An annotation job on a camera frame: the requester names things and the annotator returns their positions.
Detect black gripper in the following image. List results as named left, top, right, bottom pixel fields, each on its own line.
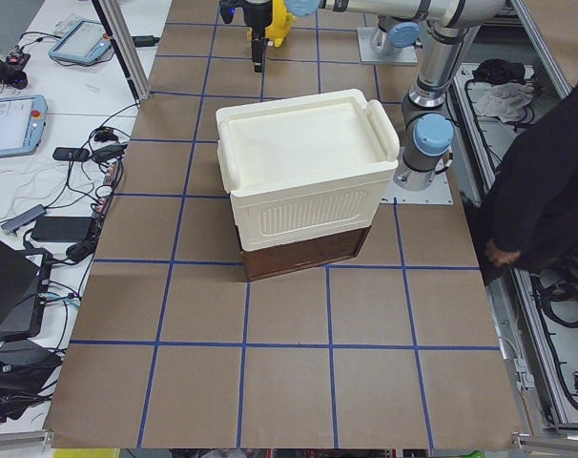
left=242, top=0, right=273, bottom=73

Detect teach pendant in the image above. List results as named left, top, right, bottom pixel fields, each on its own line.
left=0, top=94, right=48, bottom=158
left=48, top=19, right=112, bottom=66

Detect far teach pendant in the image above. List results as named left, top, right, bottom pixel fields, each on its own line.
left=48, top=19, right=112, bottom=66

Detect aluminium side frame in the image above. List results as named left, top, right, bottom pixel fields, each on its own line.
left=450, top=0, right=578, bottom=440

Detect white cloth rag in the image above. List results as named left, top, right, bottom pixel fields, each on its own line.
left=474, top=82, right=535, bottom=122

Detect black laptop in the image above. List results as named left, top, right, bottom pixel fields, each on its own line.
left=0, top=240, right=52, bottom=342

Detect black power adapter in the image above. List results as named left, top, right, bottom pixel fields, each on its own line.
left=31, top=216, right=93, bottom=242

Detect near teach pendant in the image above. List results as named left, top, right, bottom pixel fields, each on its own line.
left=0, top=94, right=48, bottom=158

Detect person in black clothing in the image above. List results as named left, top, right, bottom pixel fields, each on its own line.
left=471, top=83, right=578, bottom=284

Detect black cable coils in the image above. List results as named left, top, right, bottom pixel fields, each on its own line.
left=531, top=257, right=578, bottom=330

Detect aluminium frame post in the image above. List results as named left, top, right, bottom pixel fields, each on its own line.
left=92, top=0, right=150, bottom=104

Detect person's hand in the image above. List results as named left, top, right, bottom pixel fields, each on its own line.
left=485, top=239, right=521, bottom=267

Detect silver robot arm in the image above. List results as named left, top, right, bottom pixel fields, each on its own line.
left=280, top=0, right=503, bottom=191
left=370, top=15, right=420, bottom=55

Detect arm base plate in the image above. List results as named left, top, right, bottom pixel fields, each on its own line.
left=381, top=169, right=453, bottom=205
left=357, top=27, right=418, bottom=66

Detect dark wooden drawer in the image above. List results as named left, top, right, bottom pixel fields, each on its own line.
left=239, top=226, right=371, bottom=281

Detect yellow plush dinosaur toy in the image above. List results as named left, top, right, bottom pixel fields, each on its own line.
left=265, top=0, right=297, bottom=48

